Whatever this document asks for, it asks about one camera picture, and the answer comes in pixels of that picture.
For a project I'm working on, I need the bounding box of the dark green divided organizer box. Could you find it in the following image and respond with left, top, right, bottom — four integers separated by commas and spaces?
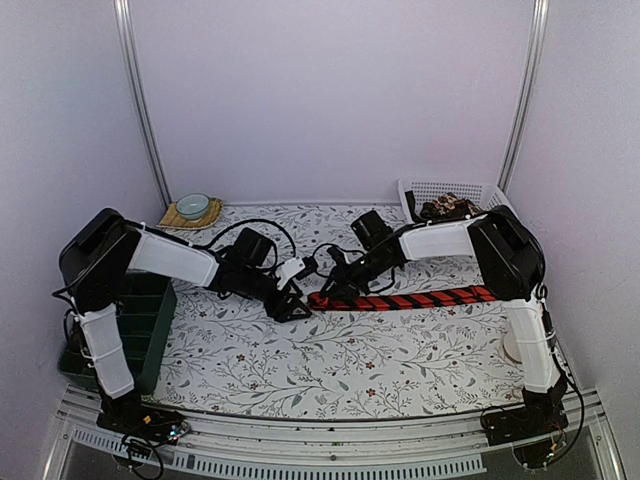
58, 272, 177, 396

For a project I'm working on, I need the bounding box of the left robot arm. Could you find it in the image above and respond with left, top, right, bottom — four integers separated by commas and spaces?
53, 208, 311, 434

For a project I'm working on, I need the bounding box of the light blue bowl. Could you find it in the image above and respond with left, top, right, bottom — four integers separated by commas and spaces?
175, 193, 211, 221

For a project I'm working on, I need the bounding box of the white perforated plastic basket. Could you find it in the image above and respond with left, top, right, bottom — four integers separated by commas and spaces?
397, 177, 517, 223

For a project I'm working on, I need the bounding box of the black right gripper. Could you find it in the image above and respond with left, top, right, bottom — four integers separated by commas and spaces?
321, 248, 395, 298

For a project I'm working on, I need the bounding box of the brown patterned tie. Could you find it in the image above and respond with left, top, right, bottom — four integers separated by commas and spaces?
418, 193, 484, 222

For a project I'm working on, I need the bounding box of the white ceramic mug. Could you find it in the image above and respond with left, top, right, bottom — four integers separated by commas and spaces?
502, 329, 522, 364

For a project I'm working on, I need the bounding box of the aluminium frame post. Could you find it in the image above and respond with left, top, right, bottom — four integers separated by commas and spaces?
113, 0, 172, 208
498, 0, 550, 193

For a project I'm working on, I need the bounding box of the right aluminium frame post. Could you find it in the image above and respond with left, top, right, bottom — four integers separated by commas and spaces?
498, 0, 550, 193

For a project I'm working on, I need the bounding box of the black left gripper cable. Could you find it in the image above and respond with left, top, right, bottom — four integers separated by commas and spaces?
192, 218, 299, 274

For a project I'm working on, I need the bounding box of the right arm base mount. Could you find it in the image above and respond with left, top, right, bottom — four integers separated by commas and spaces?
479, 383, 586, 472

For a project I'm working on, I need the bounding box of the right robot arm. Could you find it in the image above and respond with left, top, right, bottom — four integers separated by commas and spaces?
308, 205, 567, 436

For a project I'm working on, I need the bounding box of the yellow woven coaster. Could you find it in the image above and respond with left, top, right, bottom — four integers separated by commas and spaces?
158, 198, 224, 230

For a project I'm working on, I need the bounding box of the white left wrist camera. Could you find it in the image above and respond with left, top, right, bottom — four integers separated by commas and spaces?
275, 257, 306, 291

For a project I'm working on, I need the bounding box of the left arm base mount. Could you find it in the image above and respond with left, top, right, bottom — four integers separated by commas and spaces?
95, 389, 194, 469

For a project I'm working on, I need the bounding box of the floral patterned table mat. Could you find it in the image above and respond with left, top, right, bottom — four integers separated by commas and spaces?
140, 203, 574, 420

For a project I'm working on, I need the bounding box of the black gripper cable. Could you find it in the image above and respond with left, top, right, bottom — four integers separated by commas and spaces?
192, 218, 299, 274
302, 243, 396, 296

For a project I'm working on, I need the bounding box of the slotted aluminium front rail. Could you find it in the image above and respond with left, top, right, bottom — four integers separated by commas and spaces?
42, 412, 626, 480

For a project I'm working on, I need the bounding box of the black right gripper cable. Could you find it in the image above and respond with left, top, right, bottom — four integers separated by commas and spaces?
302, 243, 396, 296

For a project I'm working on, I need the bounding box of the red black striped tie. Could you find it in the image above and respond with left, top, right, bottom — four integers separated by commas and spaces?
307, 286, 498, 312

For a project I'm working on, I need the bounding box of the left aluminium frame post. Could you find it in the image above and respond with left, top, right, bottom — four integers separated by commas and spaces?
113, 0, 172, 208

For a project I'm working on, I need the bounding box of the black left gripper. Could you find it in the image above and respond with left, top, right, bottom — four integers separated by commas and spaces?
240, 266, 312, 323

